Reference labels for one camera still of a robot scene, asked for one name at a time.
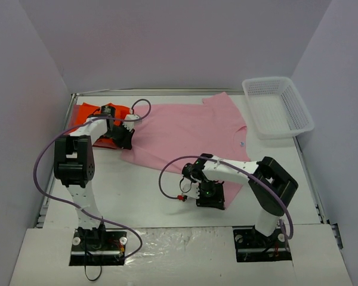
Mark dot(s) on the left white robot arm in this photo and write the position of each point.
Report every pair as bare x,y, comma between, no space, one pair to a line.
74,162

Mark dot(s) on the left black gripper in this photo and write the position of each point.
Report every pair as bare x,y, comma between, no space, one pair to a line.
124,139

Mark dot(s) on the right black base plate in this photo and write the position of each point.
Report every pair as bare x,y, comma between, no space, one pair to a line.
251,246

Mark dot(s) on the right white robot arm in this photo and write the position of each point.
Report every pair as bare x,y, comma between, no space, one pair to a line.
271,184

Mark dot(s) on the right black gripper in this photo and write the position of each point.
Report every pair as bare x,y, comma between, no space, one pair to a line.
210,199

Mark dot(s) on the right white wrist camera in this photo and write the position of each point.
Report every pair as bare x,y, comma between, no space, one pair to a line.
190,189

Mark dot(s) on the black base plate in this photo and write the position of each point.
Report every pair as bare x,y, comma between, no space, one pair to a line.
251,246
110,252

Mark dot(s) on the white plastic basket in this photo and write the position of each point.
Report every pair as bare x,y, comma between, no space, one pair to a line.
276,106

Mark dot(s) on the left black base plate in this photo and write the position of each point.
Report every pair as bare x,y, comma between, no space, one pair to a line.
110,252

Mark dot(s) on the folded orange t shirt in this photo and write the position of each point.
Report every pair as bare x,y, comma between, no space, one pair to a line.
83,110

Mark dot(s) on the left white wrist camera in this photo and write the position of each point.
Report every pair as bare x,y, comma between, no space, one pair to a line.
130,121

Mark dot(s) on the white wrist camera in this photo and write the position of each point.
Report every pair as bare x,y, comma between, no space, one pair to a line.
130,121
190,189

